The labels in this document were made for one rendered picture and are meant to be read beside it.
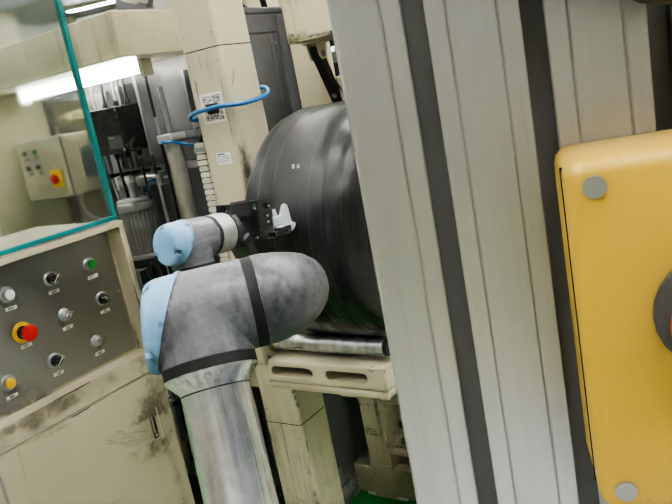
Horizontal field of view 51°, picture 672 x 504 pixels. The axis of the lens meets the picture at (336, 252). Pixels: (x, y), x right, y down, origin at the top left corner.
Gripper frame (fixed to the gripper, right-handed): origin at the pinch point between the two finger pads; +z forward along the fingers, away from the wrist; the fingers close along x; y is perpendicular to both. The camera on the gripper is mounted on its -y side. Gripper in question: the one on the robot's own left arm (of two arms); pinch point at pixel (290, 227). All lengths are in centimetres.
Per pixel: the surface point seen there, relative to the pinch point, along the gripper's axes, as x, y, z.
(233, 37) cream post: 28, 46, 22
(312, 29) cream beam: 17, 48, 42
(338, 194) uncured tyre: -10.0, 5.9, 4.8
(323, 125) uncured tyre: -3.1, 20.8, 12.3
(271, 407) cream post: 36, -54, 27
